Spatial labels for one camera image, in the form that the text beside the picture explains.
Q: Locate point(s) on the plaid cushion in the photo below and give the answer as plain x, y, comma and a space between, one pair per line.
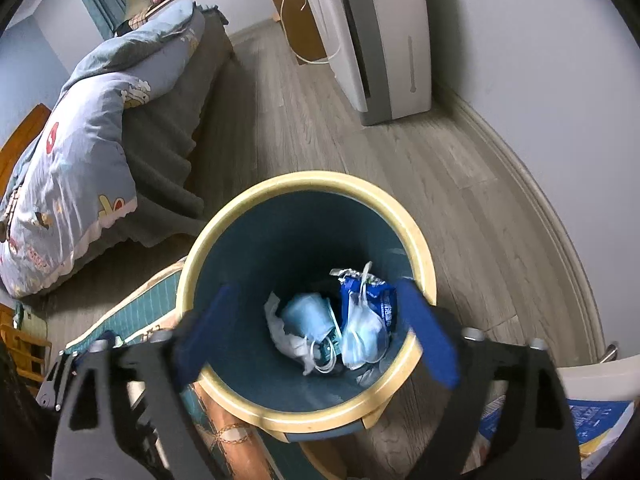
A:
132, 22

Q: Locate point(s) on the wooden bed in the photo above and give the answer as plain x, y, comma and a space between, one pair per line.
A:
22, 145

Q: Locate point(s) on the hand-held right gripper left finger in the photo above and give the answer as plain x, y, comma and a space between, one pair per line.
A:
205, 340

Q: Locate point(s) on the blue wet wipes packet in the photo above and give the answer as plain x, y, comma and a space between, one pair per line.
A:
385, 302

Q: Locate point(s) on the wooden cabinet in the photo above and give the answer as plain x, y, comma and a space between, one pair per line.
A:
300, 30

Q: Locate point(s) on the teal bin with yellow rim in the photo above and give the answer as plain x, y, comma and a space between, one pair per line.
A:
280, 240

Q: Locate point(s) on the printed blue duvet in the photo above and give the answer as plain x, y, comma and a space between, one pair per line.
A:
75, 160

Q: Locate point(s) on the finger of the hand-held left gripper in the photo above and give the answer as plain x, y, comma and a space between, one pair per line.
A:
52, 385

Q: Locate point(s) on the patterned teal orange cushion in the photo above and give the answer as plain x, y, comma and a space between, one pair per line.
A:
220, 435

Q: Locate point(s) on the white air purifier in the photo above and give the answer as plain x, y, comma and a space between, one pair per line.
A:
390, 35

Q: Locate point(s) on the blue white printed carton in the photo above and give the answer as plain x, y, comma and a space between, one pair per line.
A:
595, 417

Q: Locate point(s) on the white tissue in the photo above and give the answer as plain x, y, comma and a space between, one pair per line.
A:
287, 342

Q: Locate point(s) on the wooden nightstand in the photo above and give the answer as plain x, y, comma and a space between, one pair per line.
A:
25, 355

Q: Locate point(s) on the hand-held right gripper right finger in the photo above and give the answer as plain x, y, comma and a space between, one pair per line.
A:
430, 340

